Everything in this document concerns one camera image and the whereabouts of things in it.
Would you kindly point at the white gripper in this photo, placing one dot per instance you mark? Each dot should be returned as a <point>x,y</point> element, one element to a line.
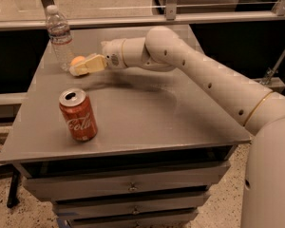
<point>112,54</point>

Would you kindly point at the orange fruit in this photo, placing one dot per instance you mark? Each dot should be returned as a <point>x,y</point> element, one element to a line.
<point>77,60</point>

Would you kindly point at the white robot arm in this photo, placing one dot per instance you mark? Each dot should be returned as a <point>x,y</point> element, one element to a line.
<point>256,107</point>

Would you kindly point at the clear plastic water bottle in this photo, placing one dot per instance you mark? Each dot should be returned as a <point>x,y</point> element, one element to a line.
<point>60,36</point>

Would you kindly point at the red Coca-Cola can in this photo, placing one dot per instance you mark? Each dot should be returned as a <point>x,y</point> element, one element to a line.
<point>76,108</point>

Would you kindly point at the grey drawer cabinet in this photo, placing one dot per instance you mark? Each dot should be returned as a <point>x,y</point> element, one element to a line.
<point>161,144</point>

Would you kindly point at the black metal stand leg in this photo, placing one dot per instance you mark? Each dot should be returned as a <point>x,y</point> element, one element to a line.
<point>12,197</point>

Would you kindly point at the grey metal railing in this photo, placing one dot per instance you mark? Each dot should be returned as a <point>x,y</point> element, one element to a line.
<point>31,14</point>

